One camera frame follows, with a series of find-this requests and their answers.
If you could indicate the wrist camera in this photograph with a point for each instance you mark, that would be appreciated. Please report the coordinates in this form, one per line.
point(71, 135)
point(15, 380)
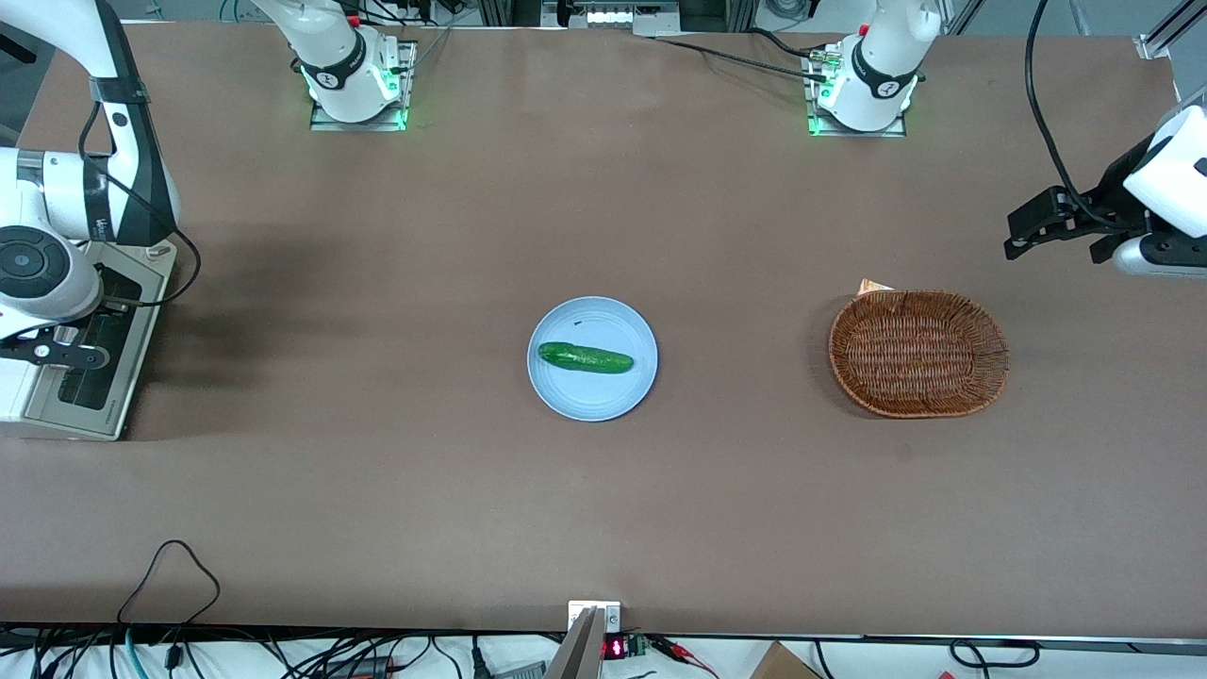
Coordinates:
point(66, 355)
point(1165, 256)

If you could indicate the red digit display module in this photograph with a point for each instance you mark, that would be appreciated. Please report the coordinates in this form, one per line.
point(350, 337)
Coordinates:
point(615, 648)

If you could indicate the brown wicker basket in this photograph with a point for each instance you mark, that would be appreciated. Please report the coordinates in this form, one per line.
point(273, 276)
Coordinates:
point(919, 354)

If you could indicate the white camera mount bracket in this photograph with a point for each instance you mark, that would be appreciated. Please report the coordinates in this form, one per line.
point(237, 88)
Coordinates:
point(613, 618)

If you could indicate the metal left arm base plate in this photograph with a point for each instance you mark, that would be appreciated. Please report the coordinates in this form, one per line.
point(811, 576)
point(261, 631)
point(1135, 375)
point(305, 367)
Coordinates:
point(891, 132)

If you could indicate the green cucumber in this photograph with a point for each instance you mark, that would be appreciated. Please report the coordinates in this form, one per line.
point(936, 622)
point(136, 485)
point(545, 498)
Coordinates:
point(585, 357)

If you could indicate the aluminium frame profile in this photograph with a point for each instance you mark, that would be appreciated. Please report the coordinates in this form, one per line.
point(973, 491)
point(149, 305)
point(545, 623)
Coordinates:
point(1165, 38)

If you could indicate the small tan paper piece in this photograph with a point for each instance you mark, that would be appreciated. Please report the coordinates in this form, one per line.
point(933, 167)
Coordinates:
point(872, 287)

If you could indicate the black power adapter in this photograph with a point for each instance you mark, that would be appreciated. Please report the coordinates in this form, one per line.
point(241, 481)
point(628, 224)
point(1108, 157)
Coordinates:
point(363, 668)

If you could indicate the white toaster oven body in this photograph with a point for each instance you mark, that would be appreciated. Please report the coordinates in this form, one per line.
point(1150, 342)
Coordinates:
point(14, 396)

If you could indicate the light blue round plate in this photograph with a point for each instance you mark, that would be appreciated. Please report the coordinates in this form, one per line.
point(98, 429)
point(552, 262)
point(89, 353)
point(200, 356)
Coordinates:
point(594, 396)

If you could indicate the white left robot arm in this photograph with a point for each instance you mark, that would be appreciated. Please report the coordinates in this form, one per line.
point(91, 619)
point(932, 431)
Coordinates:
point(886, 57)

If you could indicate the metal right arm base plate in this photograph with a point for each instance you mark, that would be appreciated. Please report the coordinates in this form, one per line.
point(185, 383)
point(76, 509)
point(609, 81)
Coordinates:
point(325, 121)

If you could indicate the white power strip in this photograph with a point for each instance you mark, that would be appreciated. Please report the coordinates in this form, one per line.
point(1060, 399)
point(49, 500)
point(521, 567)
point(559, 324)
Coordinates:
point(622, 17)

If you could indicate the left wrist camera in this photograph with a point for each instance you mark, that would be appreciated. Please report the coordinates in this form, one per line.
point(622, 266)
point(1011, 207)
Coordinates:
point(1165, 256)

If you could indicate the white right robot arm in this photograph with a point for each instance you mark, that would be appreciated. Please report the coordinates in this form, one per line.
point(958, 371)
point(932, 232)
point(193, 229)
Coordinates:
point(57, 193)

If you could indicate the grey camera mount bar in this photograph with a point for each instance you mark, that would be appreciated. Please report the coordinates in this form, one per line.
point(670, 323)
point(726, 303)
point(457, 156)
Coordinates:
point(577, 655)

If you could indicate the red clip lead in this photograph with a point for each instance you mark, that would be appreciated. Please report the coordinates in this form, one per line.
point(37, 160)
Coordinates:
point(684, 654)

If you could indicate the brown cardboard box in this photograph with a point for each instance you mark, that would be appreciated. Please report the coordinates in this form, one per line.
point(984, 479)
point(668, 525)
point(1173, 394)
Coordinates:
point(783, 665)

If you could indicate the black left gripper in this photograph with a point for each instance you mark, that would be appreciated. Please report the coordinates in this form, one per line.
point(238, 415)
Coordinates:
point(1111, 195)

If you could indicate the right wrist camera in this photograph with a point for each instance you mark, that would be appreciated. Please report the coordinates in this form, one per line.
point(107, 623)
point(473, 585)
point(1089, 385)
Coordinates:
point(66, 355)

